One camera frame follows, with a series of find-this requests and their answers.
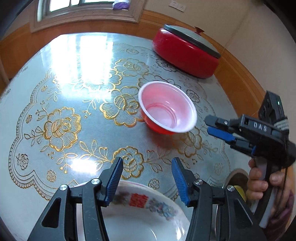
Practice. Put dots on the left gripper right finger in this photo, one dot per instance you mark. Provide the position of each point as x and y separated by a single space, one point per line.
197 194

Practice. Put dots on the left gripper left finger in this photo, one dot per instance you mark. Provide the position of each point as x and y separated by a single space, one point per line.
96 194

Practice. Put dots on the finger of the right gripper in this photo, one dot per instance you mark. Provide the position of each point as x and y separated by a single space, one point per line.
216 124
239 144

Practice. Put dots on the stainless steel bowl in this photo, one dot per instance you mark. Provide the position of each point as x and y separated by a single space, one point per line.
232 220

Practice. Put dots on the yellow plastic bowl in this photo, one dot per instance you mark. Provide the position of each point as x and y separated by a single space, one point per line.
241 192

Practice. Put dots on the white double-happiness plate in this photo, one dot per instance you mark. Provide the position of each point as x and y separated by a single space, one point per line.
138 212

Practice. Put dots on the red plastic bowl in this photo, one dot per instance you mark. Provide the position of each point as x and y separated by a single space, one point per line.
166 109

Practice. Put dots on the person's right hand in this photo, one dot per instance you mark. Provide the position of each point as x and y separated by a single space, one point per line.
256 187

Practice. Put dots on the red electric cooking pot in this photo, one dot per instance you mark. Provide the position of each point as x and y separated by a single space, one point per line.
186 50

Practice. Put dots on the purple tissue pack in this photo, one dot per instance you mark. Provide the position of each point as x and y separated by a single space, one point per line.
121 4

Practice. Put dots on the white wall socket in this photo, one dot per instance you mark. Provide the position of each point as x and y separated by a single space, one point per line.
178 6

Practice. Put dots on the window with metal frame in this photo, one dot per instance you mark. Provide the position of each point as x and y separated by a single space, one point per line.
48 14

